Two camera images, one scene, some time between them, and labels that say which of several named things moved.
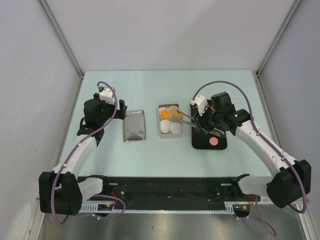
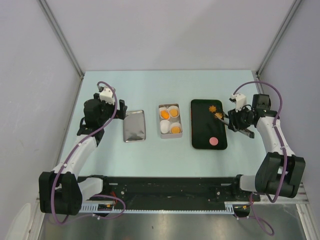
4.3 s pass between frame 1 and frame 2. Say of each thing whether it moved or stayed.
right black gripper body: moved
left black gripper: stayed
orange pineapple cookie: stayed
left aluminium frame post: stayed
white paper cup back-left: stayed
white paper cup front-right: stayed
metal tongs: moved
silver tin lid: stayed
